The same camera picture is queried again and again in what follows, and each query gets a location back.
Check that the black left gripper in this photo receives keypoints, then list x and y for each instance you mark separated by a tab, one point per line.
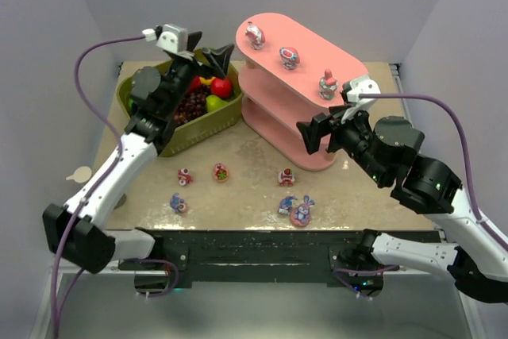
199	58

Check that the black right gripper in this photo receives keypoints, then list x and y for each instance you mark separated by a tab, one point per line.
330	131

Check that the pink hat figurine toy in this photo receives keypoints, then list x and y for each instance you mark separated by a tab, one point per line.
328	85

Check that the pink white figurine toy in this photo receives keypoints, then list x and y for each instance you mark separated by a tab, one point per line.
255	35

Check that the pink oval figurine toy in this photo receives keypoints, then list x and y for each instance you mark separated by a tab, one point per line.
289	57

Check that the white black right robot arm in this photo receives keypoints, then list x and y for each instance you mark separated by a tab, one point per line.
388	152

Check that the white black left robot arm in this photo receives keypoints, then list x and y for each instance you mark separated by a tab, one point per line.
75	231

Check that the pink three-tier shelf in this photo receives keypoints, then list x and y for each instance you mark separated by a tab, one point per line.
276	98

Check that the orange fruit toy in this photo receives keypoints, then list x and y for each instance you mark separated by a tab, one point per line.
206	81

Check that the red dragon fruit toy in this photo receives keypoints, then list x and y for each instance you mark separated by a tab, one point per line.
195	84

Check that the red apple toy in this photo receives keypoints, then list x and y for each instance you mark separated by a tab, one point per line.
221	88

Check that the green pear toy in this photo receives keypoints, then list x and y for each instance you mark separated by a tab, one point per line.
214	103

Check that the purple grape bunch toy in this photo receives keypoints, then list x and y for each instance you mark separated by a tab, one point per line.
193	105

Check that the red bear figurine toy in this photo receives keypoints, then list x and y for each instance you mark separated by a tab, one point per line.
286	178

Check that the olive green plastic basket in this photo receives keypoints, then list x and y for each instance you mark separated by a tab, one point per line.
201	128

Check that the blue purple bunny toy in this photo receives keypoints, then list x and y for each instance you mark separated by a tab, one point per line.
286	204

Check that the purple bunny pink disc toy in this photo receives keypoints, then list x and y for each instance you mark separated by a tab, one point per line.
300	215

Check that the pink egg strawberry toy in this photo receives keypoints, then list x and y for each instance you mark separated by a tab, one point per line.
220	173

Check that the red white figurine toy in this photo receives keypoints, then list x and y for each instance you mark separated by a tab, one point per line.
184	177

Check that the purple elephant figurine toy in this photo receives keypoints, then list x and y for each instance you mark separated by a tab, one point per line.
178	204

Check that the green soap pump bottle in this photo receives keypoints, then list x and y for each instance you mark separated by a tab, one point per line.
80	175

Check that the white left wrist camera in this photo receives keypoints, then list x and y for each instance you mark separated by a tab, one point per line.
168	37

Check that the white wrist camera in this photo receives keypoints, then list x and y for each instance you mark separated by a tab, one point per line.
168	37
357	95

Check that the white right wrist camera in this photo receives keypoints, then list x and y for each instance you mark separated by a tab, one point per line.
357	95

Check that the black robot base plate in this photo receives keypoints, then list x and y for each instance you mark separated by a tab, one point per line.
253	256

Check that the aluminium frame rail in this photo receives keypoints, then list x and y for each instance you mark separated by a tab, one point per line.
470	308

